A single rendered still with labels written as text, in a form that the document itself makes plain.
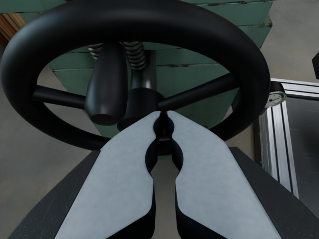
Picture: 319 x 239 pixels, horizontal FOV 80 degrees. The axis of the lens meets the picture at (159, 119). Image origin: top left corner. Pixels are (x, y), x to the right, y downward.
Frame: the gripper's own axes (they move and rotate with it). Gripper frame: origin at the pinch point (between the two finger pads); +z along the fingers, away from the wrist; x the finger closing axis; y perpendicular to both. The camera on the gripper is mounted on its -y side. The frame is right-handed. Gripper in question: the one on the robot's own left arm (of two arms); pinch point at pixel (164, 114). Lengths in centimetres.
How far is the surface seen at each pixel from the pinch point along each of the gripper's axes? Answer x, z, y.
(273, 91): 22.5, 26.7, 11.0
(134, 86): -3.8, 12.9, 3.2
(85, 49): -10.1, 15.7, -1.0
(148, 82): -1.9, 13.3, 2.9
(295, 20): 105, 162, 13
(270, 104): 23.9, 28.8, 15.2
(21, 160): -82, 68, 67
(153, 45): -1.2, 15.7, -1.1
